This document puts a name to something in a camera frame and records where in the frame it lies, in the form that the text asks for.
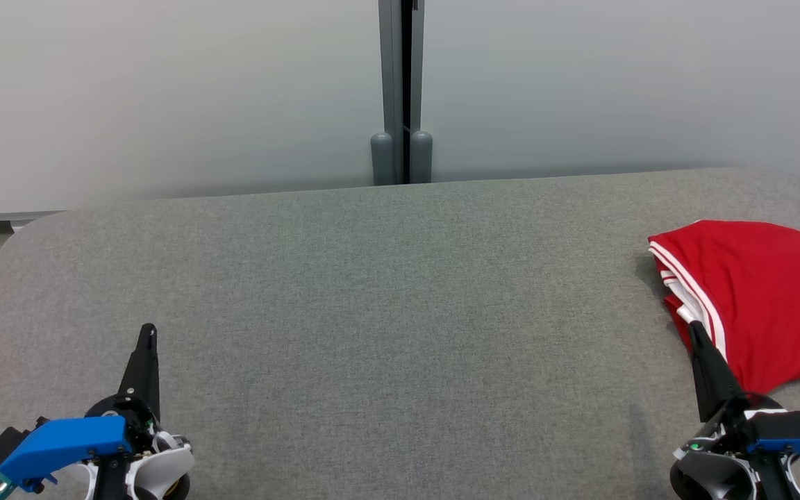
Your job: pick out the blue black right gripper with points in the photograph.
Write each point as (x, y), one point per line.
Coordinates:
(796, 437)

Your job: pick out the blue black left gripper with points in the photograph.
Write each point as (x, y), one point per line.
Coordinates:
(67, 444)

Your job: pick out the red white Bulls jersey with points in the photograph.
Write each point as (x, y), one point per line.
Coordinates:
(775, 298)

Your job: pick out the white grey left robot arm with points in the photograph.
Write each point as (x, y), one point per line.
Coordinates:
(164, 472)

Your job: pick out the grey partition frame post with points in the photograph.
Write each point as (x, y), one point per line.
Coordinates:
(382, 160)
(421, 156)

